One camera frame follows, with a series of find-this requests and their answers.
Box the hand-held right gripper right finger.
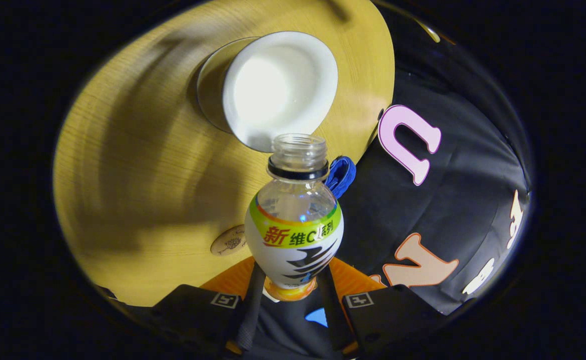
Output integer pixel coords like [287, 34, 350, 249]
[318, 257, 448, 353]

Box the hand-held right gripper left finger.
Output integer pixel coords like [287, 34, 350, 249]
[145, 257, 266, 356]

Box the round wooden coaster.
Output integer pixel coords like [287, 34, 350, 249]
[210, 224, 247, 257]

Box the clear labelled water bottle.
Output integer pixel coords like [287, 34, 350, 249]
[244, 133, 345, 302]

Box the blue folded towel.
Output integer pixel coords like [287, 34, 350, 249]
[325, 155, 357, 200]

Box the black backdrop cloth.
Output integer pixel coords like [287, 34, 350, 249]
[253, 5, 532, 358]

